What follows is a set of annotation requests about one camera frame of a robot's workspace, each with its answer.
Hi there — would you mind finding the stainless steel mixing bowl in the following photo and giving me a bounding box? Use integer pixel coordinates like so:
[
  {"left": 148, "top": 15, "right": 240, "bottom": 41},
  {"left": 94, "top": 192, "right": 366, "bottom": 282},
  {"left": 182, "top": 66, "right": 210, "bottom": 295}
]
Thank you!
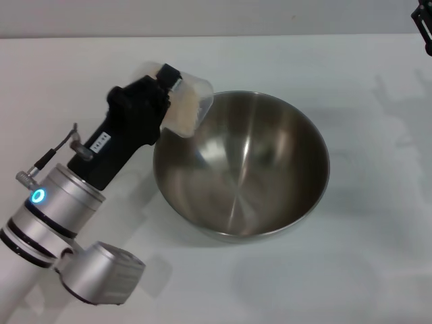
[{"left": 152, "top": 90, "right": 331, "bottom": 244}]

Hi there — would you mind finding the uncooked rice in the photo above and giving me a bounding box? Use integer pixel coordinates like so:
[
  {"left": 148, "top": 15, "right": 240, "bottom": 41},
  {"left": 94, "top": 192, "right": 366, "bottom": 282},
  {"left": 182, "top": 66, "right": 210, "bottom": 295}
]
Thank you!
[{"left": 153, "top": 65, "right": 200, "bottom": 134}]

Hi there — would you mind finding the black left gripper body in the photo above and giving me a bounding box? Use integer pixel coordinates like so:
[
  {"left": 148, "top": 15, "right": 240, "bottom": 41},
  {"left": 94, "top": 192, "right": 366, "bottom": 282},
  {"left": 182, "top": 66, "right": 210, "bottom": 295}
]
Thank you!
[{"left": 66, "top": 76, "right": 170, "bottom": 190}]

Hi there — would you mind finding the clear plastic measuring cup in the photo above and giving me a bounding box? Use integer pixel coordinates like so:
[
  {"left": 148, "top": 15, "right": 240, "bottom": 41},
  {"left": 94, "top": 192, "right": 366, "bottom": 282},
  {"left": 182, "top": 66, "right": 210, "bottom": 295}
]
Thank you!
[{"left": 130, "top": 60, "right": 214, "bottom": 138}]

